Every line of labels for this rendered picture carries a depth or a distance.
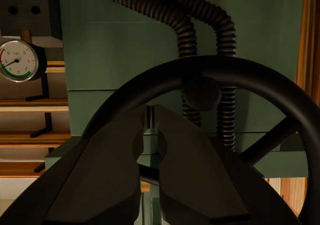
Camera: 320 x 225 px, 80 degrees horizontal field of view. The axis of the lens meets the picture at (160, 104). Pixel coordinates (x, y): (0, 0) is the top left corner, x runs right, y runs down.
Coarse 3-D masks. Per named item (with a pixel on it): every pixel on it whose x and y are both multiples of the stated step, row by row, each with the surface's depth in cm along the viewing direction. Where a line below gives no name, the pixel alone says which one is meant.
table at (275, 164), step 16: (64, 144) 45; (288, 144) 43; (48, 160) 38; (144, 160) 39; (160, 160) 36; (272, 160) 40; (288, 160) 40; (304, 160) 40; (272, 176) 40; (288, 176) 40; (304, 176) 40
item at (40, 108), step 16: (48, 64) 236; (32, 96) 262; (48, 96) 291; (0, 112) 250; (16, 112) 250; (48, 112) 291; (48, 128) 291; (0, 144) 250; (16, 144) 250; (32, 144) 249; (48, 144) 249; (0, 176) 260; (16, 176) 259; (32, 176) 259
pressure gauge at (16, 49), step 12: (24, 36) 30; (0, 48) 29; (12, 48) 29; (24, 48) 29; (36, 48) 30; (0, 60) 29; (12, 60) 29; (24, 60) 29; (36, 60) 29; (0, 72) 29; (12, 72) 29; (24, 72) 29; (36, 72) 30
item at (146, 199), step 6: (144, 192) 77; (144, 198) 78; (150, 198) 78; (144, 204) 78; (150, 204) 78; (144, 210) 78; (150, 210) 78; (144, 216) 79; (150, 216) 79; (144, 222) 79; (150, 222) 79
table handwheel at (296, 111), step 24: (144, 72) 18; (168, 72) 18; (192, 72) 18; (216, 72) 18; (240, 72) 18; (264, 72) 18; (120, 96) 18; (144, 96) 18; (264, 96) 19; (288, 96) 18; (96, 120) 18; (288, 120) 20; (312, 120) 19; (264, 144) 20; (312, 144) 20; (144, 168) 20; (312, 168) 21; (312, 192) 21; (312, 216) 21
